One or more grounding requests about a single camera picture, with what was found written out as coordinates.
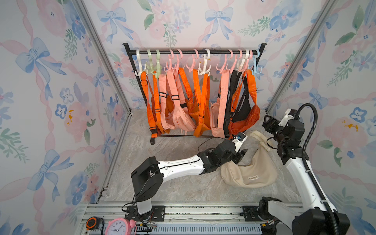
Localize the beige crossbody bag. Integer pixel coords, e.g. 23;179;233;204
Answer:
221;130;278;189

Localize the black crossbody bag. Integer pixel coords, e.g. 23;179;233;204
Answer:
223;70;240;137

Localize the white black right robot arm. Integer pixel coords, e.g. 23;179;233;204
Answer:
241;103;351;235

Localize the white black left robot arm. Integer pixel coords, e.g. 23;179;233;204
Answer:
131;133;247;221

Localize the pink crossbody bag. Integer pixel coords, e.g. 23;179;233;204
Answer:
210;70;230;138

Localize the orange sling bag middle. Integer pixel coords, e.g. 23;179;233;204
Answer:
193;70;211;137

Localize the light blue plastic hook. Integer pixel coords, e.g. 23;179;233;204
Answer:
252;50;262;75

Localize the white plastic hook middle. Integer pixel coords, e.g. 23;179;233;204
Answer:
198;49;211;75

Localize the green plastic hook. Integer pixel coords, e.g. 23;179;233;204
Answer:
146;49;163;79

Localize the black metal garment rack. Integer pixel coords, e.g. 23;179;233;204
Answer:
124;44;256;144

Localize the pink alarm clock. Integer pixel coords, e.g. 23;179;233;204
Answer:
105;218;137;235

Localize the orange black tape measure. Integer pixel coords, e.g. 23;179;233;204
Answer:
85;216;104;231

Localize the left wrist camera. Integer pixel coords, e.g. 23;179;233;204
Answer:
235;132;247;143

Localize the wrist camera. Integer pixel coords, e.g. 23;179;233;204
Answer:
235;132;247;143
279;109;297;127

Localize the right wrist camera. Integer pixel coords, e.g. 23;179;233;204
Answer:
279;109;297;127

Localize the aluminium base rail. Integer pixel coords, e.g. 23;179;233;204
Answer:
73;201;306;235

